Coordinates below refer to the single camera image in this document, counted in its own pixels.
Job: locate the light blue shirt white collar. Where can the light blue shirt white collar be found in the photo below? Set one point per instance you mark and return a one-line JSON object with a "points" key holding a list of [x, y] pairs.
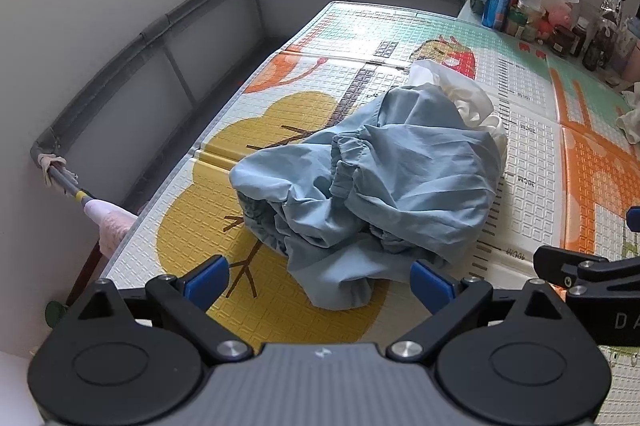
{"points": [[411, 175]]}

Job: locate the silver foil bag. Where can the silver foil bag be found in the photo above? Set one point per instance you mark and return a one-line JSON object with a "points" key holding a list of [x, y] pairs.
{"points": [[611, 12]]}

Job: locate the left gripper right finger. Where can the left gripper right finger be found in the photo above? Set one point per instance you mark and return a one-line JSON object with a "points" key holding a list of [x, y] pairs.
{"points": [[456, 307]]}

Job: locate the dark brown bottle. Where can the dark brown bottle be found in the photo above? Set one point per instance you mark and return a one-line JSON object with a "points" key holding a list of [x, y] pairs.
{"points": [[600, 47]]}

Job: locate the grey playpen fence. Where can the grey playpen fence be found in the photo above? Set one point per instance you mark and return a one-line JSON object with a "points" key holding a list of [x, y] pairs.
{"points": [[130, 124]]}

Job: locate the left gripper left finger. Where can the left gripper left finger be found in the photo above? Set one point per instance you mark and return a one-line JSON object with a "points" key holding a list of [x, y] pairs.
{"points": [[180, 305]]}

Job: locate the blue drink can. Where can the blue drink can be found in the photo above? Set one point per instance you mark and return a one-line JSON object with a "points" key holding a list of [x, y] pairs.
{"points": [[497, 0]]}

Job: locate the baby bottle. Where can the baby bottle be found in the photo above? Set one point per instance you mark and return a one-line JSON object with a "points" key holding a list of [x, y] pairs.
{"points": [[533, 11]]}

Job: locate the dark glass jar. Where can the dark glass jar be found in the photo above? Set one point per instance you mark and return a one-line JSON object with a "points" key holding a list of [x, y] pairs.
{"points": [[561, 40]]}

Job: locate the white crumpled cloth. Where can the white crumpled cloth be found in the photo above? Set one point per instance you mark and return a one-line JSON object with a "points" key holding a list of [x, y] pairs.
{"points": [[629, 122]]}

